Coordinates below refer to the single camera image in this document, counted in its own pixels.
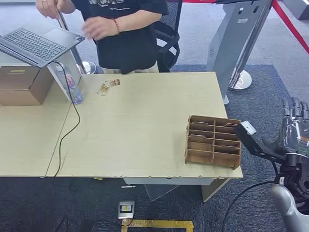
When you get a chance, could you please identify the clear plastic water bottle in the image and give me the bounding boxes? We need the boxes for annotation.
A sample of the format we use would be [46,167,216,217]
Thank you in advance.
[55,63,83,105]

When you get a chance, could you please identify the black floor cable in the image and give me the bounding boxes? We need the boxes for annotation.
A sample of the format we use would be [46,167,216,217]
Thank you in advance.
[55,214,69,232]

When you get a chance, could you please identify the yellow floor tape frame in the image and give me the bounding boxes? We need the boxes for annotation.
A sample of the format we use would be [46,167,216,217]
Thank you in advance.
[121,219,194,232]

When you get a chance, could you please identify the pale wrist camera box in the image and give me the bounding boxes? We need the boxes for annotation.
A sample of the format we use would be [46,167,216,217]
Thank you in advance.
[241,120,257,135]

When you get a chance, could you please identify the grey desk underside panel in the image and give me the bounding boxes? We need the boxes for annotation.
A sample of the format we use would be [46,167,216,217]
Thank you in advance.
[123,177,216,203]

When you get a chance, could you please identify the black office chair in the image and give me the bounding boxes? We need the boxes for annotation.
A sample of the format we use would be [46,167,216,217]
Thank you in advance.
[155,0,183,73]

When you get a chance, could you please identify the grey box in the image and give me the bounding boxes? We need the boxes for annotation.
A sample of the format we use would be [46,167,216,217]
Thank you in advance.
[281,0,309,20]

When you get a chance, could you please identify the silver floor socket box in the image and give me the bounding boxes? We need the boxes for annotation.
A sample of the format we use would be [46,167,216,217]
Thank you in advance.
[118,201,135,219]

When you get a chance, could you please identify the brown wooden card organizer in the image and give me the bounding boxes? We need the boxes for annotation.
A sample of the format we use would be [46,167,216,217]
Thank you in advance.
[185,115,242,170]

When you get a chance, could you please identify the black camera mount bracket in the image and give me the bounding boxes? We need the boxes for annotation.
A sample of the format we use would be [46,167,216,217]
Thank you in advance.
[234,123,288,164]

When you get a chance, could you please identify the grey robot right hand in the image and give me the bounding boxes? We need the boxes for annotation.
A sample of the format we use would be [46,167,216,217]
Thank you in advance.
[262,96,309,158]

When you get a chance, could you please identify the red bead bracelet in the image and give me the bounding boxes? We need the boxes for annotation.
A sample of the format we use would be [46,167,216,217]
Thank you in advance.
[112,18,121,35]

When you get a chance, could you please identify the chrome stanchion, white round base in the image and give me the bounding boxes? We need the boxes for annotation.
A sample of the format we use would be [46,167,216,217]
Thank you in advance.
[228,0,274,91]

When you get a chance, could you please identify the beige desk leg panel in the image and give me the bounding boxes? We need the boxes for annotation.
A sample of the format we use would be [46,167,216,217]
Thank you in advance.
[201,178,231,203]

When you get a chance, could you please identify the grey kiosk stand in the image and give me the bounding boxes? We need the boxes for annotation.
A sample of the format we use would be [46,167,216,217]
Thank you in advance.
[207,0,274,106]

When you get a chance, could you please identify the person's right hand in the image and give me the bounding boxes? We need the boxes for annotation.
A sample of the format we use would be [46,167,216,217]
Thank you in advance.
[35,0,61,20]

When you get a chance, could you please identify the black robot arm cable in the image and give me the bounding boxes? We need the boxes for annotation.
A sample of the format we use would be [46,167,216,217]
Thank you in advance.
[221,180,276,232]

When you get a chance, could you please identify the brown cardboard box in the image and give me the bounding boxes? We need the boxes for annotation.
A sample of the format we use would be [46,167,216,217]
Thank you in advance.
[0,65,54,107]

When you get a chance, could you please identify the person's left hand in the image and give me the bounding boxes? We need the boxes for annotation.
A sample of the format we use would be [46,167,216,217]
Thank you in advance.
[81,16,119,41]

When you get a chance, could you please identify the grey laptop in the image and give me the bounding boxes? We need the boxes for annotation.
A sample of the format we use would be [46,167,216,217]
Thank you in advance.
[0,27,86,69]

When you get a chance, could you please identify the red barrier belt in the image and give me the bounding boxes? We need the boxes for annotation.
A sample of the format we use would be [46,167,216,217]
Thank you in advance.
[182,0,309,55]

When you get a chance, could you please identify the person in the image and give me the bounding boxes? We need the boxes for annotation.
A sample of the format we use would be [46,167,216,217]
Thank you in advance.
[35,0,170,75]

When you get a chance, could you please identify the black laptop power cable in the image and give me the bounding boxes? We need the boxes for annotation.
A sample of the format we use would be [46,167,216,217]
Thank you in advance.
[52,60,81,178]

